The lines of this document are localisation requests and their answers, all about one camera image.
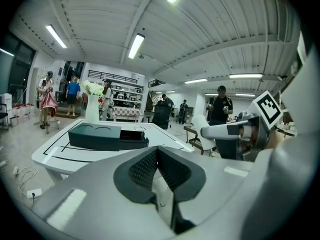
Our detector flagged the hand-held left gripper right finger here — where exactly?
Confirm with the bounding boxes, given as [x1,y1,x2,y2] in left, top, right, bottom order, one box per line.
[157,145,254,240]

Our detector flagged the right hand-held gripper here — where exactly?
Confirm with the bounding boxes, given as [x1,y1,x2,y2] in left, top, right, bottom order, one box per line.
[200,90,284,163]

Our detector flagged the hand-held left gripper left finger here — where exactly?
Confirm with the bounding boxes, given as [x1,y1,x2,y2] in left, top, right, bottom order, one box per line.
[31,145,177,240]

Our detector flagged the dark teal tray box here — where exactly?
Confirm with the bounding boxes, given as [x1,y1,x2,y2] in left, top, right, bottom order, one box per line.
[67,122,150,152]

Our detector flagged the person's right forearm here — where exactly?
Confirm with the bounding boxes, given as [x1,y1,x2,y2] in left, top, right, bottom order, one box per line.
[267,128,286,151]

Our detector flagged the dark metal side table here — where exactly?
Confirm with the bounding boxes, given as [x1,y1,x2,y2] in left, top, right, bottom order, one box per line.
[183,124,204,155]

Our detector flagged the white table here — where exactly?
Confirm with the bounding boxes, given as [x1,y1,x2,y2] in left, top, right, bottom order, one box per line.
[31,118,196,183]

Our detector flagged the black office chair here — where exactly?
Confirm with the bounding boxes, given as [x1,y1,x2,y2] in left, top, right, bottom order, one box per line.
[151,100,174,131]

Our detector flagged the person's black and white shirt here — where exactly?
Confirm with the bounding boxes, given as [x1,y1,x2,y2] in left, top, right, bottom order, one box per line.
[241,33,320,240]

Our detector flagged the staircase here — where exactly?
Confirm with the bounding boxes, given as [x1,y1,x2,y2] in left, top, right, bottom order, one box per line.
[147,78,166,113]

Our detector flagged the cluttered white desk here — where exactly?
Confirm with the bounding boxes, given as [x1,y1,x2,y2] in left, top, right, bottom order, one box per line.
[274,122,299,138]

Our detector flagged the white vase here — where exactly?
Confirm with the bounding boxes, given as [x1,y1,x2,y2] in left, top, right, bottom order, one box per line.
[84,94,101,125]

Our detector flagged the checkered cloth table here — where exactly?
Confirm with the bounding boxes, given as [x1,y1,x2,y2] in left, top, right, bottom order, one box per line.
[112,106,144,123]

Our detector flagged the white shelf unit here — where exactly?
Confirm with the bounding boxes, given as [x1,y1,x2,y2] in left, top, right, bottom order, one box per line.
[109,78,145,109]

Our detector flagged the white flower bouquet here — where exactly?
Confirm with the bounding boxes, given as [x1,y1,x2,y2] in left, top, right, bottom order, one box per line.
[79,79,106,97]

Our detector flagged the red folding chair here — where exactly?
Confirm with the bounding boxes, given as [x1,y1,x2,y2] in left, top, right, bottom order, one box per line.
[39,92,61,135]

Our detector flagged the row of white jugs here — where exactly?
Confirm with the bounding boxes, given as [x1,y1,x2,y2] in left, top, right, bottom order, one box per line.
[11,103,35,122]

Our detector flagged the black railing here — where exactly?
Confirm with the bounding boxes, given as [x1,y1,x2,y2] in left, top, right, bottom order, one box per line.
[87,69,140,85]

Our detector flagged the black visitor chair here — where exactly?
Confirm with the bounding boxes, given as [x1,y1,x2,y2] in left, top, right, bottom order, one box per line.
[0,103,10,132]

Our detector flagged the white water dispenser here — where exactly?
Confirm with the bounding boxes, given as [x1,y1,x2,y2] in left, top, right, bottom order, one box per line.
[0,93,13,125]

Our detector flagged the dark glass window wall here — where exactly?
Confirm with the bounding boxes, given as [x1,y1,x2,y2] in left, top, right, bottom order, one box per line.
[0,33,36,102]

